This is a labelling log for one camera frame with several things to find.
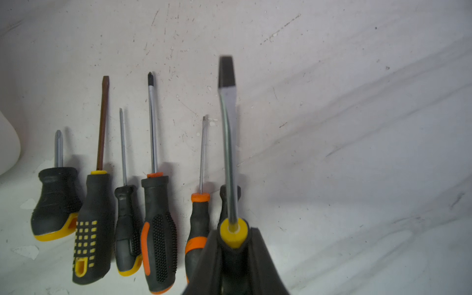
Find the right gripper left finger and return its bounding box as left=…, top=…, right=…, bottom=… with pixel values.
left=183, top=230, right=222, bottom=295

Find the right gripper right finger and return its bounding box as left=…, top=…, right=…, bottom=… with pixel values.
left=248, top=227, right=289, bottom=295

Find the black orange-band screwdriver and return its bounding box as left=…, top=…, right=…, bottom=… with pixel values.
left=184, top=115, right=210, bottom=283

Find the black yellow-end screwdriver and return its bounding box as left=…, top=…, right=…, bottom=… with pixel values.
left=218, top=55, right=251, bottom=295

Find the black orange hex-collar screwdriver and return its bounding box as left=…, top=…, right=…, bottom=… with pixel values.
left=141, top=72, right=177, bottom=295

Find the thin black precision screwdriver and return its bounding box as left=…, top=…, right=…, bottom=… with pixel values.
left=114, top=109, right=143, bottom=277

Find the black ribbed screwdriver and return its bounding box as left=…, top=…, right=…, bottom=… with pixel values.
left=218, top=184, right=228, bottom=224

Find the long yellow-dotted flathead screwdriver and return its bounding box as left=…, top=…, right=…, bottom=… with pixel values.
left=73, top=76, right=114, bottom=285

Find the stubby black yellow screwdriver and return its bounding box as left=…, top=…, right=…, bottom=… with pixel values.
left=31, top=130, right=82, bottom=242

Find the white plastic storage box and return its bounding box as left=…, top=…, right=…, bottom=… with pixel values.
left=0, top=113, right=21, bottom=175

